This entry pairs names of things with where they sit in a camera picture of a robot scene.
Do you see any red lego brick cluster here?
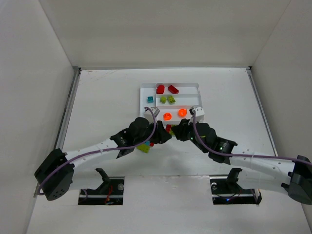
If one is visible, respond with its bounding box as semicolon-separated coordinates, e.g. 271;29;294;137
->
165;124;171;133

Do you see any orange round disc piece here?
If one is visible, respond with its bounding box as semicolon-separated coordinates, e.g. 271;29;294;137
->
178;109;188;117

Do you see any lime lego plate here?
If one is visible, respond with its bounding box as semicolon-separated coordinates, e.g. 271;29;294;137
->
167;96;176;104

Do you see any red long lego brick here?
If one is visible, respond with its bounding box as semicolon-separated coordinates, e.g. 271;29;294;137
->
168;85;179;94

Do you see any red rounded lego brick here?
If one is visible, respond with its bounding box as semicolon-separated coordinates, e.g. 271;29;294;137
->
156;84;165;94

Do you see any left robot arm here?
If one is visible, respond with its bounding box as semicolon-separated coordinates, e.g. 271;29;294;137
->
34;117;171;201

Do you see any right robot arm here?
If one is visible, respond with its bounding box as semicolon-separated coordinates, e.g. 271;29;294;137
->
171;119;312;205

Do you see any white compartment tray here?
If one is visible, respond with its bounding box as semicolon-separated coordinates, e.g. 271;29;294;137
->
139;83;204;125

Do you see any teal lego in tray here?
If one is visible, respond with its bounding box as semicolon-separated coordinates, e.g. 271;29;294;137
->
147;96;154;103

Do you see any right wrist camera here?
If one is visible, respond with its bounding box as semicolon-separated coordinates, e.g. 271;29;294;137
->
189;106;205;123

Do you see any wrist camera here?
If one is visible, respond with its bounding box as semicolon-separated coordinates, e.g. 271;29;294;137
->
143;107;160;122
189;106;205;123

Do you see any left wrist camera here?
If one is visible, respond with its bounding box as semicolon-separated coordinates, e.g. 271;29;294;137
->
143;107;160;122

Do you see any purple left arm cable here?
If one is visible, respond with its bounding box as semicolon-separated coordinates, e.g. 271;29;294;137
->
36;106;157;195

